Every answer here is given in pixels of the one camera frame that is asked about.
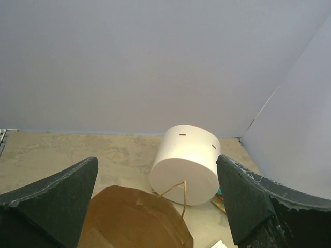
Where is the small white stapler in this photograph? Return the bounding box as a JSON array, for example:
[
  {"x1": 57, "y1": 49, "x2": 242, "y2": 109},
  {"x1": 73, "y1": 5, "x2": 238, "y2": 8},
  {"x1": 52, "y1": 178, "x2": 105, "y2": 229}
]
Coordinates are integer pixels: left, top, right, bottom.
[{"x1": 210, "y1": 240, "x2": 227, "y2": 248}]

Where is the aluminium frame rail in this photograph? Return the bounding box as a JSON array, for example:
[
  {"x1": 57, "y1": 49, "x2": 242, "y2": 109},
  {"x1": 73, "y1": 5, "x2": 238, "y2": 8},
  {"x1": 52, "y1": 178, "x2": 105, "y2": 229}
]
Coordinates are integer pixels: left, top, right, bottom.
[{"x1": 0, "y1": 129, "x2": 19, "y2": 156}]

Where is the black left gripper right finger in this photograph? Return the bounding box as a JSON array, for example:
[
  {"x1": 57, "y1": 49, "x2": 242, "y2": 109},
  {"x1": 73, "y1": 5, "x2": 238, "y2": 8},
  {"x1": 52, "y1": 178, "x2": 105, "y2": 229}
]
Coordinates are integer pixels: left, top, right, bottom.
[{"x1": 216, "y1": 154, "x2": 330, "y2": 247}]

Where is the white cylindrical bin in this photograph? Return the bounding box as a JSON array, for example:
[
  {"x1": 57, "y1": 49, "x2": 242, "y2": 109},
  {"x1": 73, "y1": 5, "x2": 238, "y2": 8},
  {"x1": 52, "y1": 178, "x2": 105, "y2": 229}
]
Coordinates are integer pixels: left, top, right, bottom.
[{"x1": 149, "y1": 125, "x2": 221, "y2": 206}]

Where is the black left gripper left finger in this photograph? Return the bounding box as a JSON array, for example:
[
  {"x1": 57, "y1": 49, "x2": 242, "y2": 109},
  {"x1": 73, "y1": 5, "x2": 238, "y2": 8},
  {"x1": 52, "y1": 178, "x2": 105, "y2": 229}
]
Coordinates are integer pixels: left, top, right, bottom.
[{"x1": 1, "y1": 157, "x2": 98, "y2": 247}]

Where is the tan snack bag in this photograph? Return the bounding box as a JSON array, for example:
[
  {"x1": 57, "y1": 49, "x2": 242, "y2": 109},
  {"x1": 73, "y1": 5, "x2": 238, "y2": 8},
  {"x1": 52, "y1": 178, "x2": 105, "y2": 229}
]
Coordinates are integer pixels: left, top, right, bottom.
[{"x1": 211, "y1": 194, "x2": 226, "y2": 213}]

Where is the red paper bag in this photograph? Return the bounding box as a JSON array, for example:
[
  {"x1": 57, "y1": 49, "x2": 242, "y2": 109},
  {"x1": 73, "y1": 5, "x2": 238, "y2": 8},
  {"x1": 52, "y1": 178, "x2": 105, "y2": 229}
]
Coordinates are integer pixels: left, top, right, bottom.
[{"x1": 78, "y1": 185, "x2": 194, "y2": 248}]

